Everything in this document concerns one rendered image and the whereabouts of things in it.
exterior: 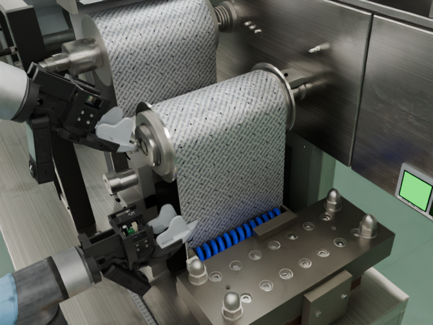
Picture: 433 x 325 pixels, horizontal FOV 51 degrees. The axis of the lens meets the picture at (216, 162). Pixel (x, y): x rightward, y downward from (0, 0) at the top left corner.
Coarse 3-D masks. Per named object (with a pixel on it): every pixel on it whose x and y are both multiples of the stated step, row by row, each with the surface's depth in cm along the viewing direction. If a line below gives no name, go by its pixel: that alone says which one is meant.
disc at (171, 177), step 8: (144, 104) 76; (136, 112) 81; (152, 112) 74; (160, 120) 72; (160, 128) 73; (168, 136) 72; (168, 144) 73; (176, 160) 73; (176, 168) 74; (160, 176) 82; (168, 176) 79; (176, 176) 76
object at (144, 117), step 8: (280, 88) 84; (144, 112) 76; (136, 120) 80; (144, 120) 76; (152, 120) 74; (152, 128) 74; (160, 136) 73; (160, 144) 73; (160, 152) 75; (168, 152) 74; (160, 160) 76; (168, 160) 75; (152, 168) 82; (160, 168) 78; (168, 168) 76
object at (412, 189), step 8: (408, 176) 75; (408, 184) 75; (416, 184) 74; (424, 184) 72; (400, 192) 77; (408, 192) 76; (416, 192) 74; (424, 192) 73; (416, 200) 75; (424, 200) 74; (424, 208) 74
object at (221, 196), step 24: (264, 144) 85; (216, 168) 81; (240, 168) 84; (264, 168) 88; (192, 192) 80; (216, 192) 84; (240, 192) 88; (264, 192) 92; (192, 216) 83; (216, 216) 87; (240, 216) 91
